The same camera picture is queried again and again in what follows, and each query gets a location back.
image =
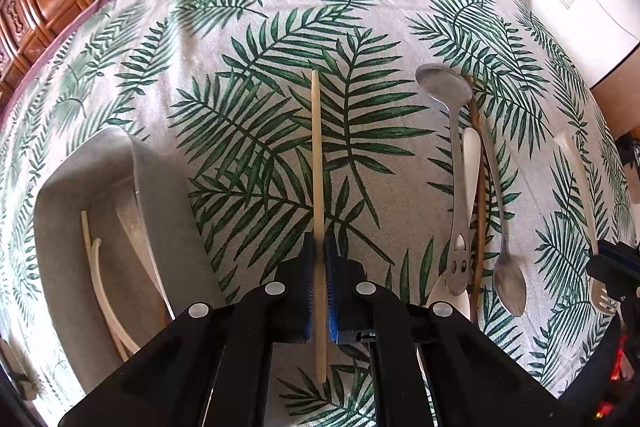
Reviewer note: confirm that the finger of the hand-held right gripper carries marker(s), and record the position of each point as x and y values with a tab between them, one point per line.
615	272

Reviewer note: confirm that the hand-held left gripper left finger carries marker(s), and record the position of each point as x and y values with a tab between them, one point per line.
307	267

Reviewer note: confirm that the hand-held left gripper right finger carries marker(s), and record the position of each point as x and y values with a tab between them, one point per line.
332	267

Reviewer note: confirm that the pale wooden chopstick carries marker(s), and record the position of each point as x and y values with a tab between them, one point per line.
107	307
316	157
95	277

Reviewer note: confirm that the metal tray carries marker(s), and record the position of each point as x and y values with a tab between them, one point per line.
75	187

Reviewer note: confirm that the plain metal spoon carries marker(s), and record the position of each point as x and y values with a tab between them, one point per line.
510	287

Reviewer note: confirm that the brown chopstick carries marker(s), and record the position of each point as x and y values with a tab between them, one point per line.
481	247

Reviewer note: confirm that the white spoon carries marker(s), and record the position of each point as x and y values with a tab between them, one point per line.
470	167

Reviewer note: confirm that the leaf-print tablecloth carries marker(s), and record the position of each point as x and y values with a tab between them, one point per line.
350	57

